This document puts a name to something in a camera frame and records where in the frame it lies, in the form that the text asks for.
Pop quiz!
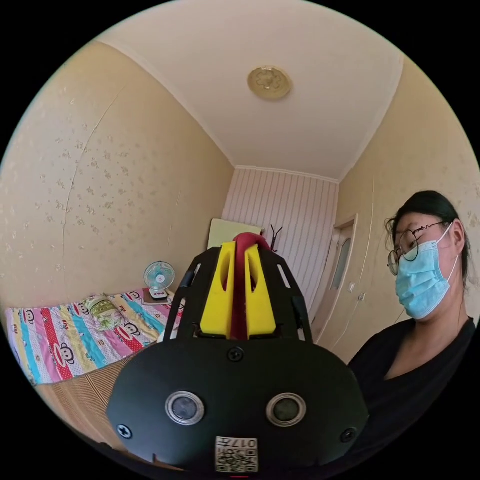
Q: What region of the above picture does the door with glass pane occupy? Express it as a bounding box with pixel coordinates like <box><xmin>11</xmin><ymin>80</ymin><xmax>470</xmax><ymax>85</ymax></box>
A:
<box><xmin>311</xmin><ymin>214</ymin><xmax>358</xmax><ymax>335</ymax></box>

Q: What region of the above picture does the red long sleeve shirt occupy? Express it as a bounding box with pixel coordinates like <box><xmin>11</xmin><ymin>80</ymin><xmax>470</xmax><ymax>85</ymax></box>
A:
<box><xmin>229</xmin><ymin>232</ymin><xmax>272</xmax><ymax>341</ymax></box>

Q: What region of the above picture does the bed with woven mat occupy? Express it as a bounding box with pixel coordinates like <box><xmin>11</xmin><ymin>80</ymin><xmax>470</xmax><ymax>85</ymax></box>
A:
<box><xmin>5</xmin><ymin>287</ymin><xmax>188</xmax><ymax>451</ymax></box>

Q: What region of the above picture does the small white table fan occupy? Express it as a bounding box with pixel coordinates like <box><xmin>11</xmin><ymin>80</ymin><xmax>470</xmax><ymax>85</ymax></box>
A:
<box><xmin>143</xmin><ymin>260</ymin><xmax>176</xmax><ymax>302</ymax></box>

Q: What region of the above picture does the person's body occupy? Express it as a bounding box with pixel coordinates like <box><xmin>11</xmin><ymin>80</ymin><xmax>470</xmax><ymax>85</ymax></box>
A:
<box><xmin>329</xmin><ymin>190</ymin><xmax>480</xmax><ymax>462</ymax></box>

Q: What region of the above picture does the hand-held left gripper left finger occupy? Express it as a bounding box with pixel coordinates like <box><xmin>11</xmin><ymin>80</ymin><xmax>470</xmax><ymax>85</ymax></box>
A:
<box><xmin>199</xmin><ymin>241</ymin><xmax>237</xmax><ymax>336</ymax></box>

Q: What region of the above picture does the pale yellow board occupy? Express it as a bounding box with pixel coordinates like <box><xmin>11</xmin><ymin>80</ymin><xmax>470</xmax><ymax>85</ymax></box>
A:
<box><xmin>206</xmin><ymin>218</ymin><xmax>265</xmax><ymax>251</ymax></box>

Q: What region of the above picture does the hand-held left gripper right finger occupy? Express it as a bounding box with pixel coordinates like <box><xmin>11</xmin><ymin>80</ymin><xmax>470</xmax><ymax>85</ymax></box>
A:
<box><xmin>244</xmin><ymin>245</ymin><xmax>285</xmax><ymax>337</ymax></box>

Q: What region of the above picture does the round ceiling lamp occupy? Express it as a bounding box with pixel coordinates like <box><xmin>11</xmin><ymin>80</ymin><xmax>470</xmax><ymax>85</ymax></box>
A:
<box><xmin>247</xmin><ymin>65</ymin><xmax>293</xmax><ymax>101</ymax></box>

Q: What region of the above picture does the green floral pillow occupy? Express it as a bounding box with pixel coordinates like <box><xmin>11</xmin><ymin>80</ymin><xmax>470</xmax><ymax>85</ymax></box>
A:
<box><xmin>82</xmin><ymin>294</ymin><xmax>125</xmax><ymax>332</ymax></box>

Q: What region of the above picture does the black coat rack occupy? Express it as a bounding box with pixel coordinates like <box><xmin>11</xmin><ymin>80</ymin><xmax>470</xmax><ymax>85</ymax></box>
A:
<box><xmin>266</xmin><ymin>224</ymin><xmax>284</xmax><ymax>251</ymax></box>

